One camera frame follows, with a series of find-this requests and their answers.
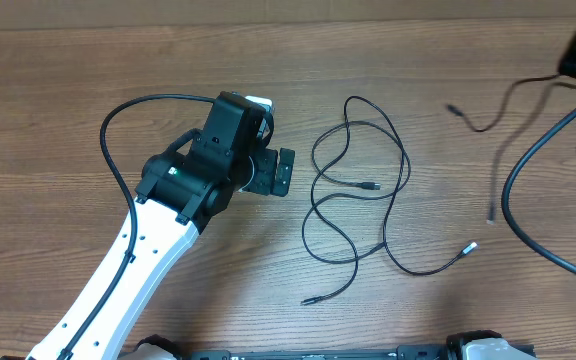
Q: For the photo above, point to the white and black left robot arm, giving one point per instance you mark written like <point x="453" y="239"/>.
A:
<point x="180" y="191"/>

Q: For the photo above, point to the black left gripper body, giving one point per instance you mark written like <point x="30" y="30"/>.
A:
<point x="262" y="181"/>

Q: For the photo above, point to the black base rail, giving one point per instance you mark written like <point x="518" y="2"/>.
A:
<point x="473" y="345"/>

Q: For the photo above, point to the cardboard back panel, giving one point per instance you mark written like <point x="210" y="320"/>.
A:
<point x="62" y="14"/>

